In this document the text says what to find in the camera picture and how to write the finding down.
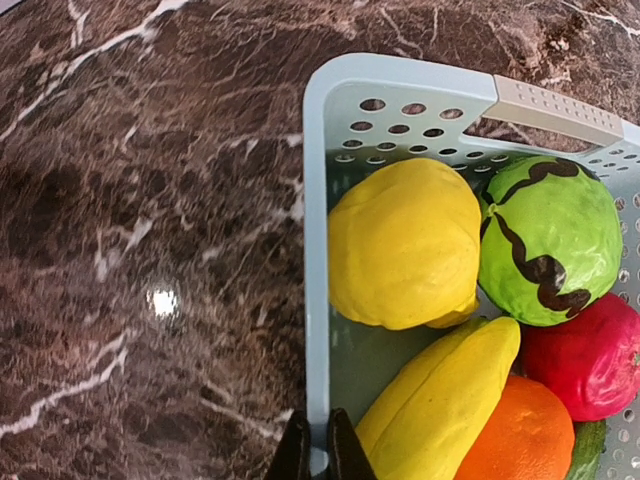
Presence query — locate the yellow toy lemon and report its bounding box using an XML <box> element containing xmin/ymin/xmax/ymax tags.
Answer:
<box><xmin>328</xmin><ymin>158</ymin><xmax>481</xmax><ymax>330</ymax></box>

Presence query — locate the yellow toy banana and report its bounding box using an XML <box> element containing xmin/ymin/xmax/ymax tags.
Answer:
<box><xmin>356</xmin><ymin>317</ymin><xmax>520</xmax><ymax>479</ymax></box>

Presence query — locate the green toy watermelon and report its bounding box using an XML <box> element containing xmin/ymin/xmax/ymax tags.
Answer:
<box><xmin>478</xmin><ymin>156</ymin><xmax>623</xmax><ymax>327</ymax></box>

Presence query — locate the orange toy orange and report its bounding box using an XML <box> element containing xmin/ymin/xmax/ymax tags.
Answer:
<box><xmin>456</xmin><ymin>375</ymin><xmax>575</xmax><ymax>480</ymax></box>

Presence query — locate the light blue plastic basket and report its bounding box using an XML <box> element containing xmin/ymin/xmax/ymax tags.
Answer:
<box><xmin>303</xmin><ymin>53</ymin><xmax>639</xmax><ymax>479</ymax></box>

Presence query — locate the red toy apple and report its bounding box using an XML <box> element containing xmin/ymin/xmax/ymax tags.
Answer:
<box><xmin>521</xmin><ymin>293</ymin><xmax>639</xmax><ymax>422</ymax></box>

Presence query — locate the green orange toy mango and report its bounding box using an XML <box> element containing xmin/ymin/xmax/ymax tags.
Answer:
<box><xmin>566</xmin><ymin>420</ymin><xmax>606</xmax><ymax>480</ymax></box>

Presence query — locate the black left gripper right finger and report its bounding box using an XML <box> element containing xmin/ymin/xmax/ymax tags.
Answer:
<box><xmin>327</xmin><ymin>408</ymin><xmax>376</xmax><ymax>480</ymax></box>

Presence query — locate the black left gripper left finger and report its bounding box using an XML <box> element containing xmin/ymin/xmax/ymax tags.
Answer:
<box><xmin>264</xmin><ymin>411</ymin><xmax>311</xmax><ymax>480</ymax></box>

